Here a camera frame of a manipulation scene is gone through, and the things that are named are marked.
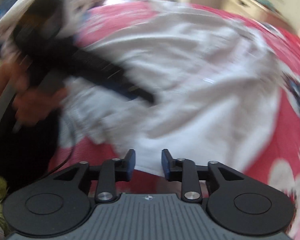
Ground cream bedside nightstand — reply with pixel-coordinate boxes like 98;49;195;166
221;0;293;30

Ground red floral bed blanket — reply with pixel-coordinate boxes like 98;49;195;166
48;0;300;240

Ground white button shirt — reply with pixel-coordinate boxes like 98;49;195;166
63;2;281;176

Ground black cable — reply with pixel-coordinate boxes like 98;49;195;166
47;125;77;174

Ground left hand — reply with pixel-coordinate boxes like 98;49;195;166
0;62;68;126

